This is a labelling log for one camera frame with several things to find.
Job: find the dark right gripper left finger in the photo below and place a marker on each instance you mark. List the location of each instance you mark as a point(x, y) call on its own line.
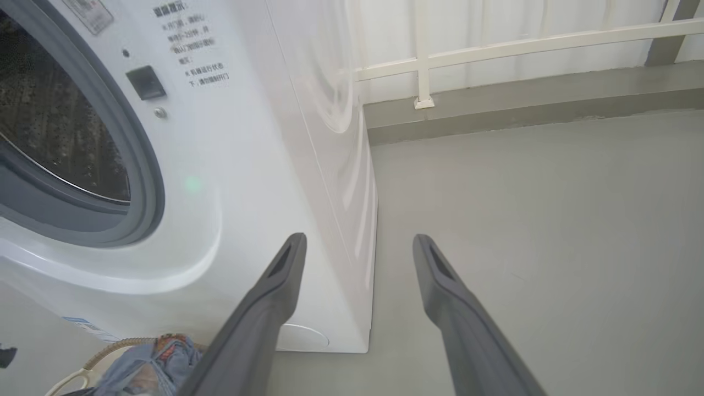
point(258, 330)

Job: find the white front-load washing machine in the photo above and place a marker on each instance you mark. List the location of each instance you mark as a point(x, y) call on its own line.
point(247, 165)

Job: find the black door latch socket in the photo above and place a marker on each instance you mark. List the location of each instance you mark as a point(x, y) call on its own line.
point(146, 82)

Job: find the grey warning sticker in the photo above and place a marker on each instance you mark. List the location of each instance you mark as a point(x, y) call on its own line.
point(91, 14)

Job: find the blue garment with orange print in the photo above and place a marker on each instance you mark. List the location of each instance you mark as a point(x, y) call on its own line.
point(159, 366)

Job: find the perforated steel washer drum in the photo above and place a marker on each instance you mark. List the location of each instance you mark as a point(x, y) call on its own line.
point(49, 126)

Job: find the blue energy label sticker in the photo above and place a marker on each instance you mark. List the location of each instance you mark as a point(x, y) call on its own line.
point(91, 330)

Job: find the cream perforated laundry basket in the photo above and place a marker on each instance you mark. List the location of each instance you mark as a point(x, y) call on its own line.
point(82, 367)

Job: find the round white filter cover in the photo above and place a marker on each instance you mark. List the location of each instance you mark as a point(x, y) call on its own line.
point(305, 336)

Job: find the white metal railing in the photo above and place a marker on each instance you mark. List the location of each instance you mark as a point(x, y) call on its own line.
point(495, 48)

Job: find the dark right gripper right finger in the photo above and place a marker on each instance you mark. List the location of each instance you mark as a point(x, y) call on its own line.
point(467, 341)

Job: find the grey rubber door gasket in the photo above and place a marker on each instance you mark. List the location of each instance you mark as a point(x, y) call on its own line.
point(137, 181)

